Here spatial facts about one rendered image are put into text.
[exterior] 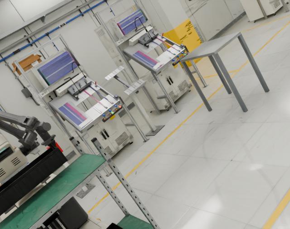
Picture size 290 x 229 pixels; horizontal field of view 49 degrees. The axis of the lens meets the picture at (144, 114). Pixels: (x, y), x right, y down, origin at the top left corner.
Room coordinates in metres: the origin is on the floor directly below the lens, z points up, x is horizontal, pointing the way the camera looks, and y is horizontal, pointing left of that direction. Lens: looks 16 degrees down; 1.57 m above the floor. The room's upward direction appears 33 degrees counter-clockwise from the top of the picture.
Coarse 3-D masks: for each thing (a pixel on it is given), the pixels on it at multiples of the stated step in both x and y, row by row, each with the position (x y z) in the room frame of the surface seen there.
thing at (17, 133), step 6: (0, 120) 2.29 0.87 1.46; (0, 126) 2.27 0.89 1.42; (6, 126) 2.28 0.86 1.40; (12, 126) 2.29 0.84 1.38; (12, 132) 2.27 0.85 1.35; (18, 132) 2.28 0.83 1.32; (24, 132) 2.30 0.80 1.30; (30, 132) 2.31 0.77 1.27; (18, 138) 2.29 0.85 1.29; (24, 144) 2.29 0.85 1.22; (30, 144) 2.26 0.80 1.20
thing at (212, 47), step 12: (228, 36) 3.62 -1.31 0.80; (240, 36) 3.50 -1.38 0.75; (204, 48) 3.80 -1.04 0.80; (216, 48) 3.43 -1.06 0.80; (180, 60) 3.99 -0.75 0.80; (216, 60) 3.38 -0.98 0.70; (252, 60) 3.50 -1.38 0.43; (216, 72) 4.15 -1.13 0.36; (264, 84) 3.50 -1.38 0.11; (204, 96) 3.98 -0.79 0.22; (240, 96) 3.36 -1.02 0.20
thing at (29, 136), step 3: (27, 132) 2.32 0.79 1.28; (27, 135) 2.29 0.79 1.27; (30, 135) 2.29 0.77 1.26; (33, 135) 2.30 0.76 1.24; (24, 138) 2.28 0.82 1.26; (27, 138) 2.28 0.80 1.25; (30, 138) 2.28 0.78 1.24; (33, 138) 2.29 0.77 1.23; (36, 138) 2.33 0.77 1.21; (33, 141) 2.29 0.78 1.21
